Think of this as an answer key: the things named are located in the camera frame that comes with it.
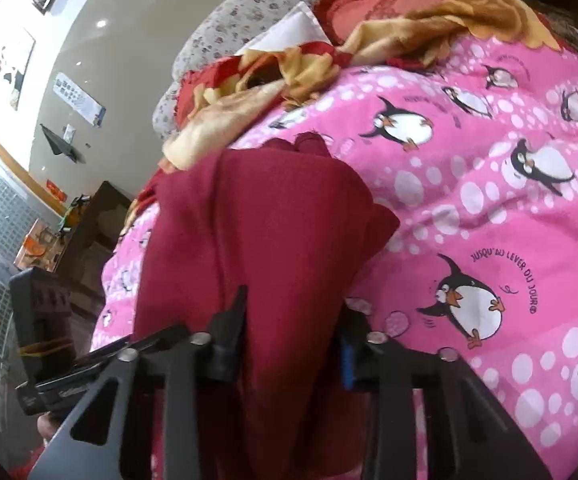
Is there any pink penguin printed blanket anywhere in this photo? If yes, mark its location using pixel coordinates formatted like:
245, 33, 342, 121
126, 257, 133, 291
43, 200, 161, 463
91, 25, 578, 480

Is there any black wall shelf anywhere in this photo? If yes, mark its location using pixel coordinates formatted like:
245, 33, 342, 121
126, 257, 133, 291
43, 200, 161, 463
40, 123, 88, 165

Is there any floral bedding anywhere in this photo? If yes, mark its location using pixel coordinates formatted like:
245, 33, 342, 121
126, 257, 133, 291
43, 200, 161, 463
151, 0, 470, 142

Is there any red wall label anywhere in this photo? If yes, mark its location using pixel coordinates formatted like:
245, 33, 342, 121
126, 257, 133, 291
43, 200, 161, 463
46, 178, 68, 204

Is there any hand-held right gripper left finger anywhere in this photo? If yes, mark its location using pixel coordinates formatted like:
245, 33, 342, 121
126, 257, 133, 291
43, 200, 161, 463
29, 285, 250, 480

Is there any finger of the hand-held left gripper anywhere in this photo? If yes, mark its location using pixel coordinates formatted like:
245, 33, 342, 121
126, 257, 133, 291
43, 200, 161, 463
76, 323, 192, 364

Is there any green and yellow object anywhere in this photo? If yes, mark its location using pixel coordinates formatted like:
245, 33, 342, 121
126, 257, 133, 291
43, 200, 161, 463
59, 193, 90, 234

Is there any white wall poster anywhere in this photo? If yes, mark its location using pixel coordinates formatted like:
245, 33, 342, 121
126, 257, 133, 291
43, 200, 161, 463
52, 72, 108, 126

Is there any orange and red blanket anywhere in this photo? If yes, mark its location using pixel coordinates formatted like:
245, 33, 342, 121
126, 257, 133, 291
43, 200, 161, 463
119, 0, 562, 232

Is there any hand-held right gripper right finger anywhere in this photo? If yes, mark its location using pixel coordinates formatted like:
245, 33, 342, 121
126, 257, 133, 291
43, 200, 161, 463
339, 310, 552, 480

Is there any orange box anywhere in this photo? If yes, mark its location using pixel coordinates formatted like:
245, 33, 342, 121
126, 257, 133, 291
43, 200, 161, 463
14, 219, 65, 272

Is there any dark red garment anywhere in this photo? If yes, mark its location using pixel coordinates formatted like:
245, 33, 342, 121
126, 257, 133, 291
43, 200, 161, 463
134, 131, 401, 480

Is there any framed wall picture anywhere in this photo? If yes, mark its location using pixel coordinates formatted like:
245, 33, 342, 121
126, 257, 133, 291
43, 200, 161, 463
0, 25, 38, 111

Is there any dark wooden cabinet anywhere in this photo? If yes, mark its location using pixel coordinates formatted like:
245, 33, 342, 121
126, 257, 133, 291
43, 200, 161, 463
56, 181, 132, 322

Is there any white pillow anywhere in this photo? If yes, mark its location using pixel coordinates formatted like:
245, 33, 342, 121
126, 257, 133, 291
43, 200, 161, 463
239, 1, 332, 56

